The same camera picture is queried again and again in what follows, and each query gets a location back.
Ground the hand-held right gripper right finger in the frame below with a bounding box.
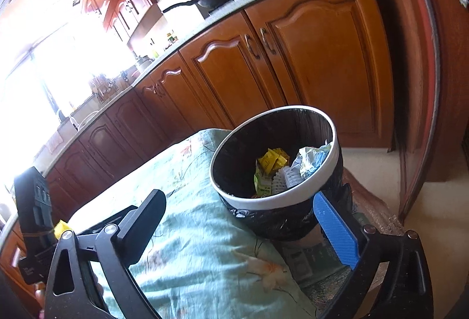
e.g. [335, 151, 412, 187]
[313, 191, 435, 319]

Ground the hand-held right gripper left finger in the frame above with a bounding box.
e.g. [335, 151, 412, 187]
[44, 189, 167, 319]

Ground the yellow wrapper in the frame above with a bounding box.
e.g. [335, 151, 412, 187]
[54, 220, 74, 241]
[256, 147, 290, 173]

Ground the whitish plastic bag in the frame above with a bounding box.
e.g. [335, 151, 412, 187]
[293, 145, 332, 180]

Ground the white foam fruit net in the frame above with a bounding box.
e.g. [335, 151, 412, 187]
[273, 165, 305, 192]

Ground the green snack bag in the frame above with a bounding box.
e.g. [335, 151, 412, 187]
[254, 165, 279, 197]

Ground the white bin with black liner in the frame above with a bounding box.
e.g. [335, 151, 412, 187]
[210, 105, 345, 241]

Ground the light green floral tablecloth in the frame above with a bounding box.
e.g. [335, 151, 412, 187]
[68, 128, 352, 319]

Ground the hanging dish towel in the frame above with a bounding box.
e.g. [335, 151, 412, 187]
[44, 134, 63, 153]

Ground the sink faucet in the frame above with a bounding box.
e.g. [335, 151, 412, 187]
[57, 108, 79, 131]

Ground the dark wooden sink cabinet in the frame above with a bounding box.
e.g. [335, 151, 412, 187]
[37, 88, 173, 213]

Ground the bright window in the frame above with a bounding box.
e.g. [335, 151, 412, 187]
[0, 22, 136, 188]

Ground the arched wooden cabinet door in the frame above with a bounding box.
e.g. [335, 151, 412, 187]
[134, 55, 224, 133]
[179, 11, 288, 129]
[245, 0, 394, 149]

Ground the utensil rack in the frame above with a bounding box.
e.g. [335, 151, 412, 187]
[90, 73, 118, 101]

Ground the wooden framed door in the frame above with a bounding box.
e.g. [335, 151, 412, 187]
[352, 0, 469, 228]

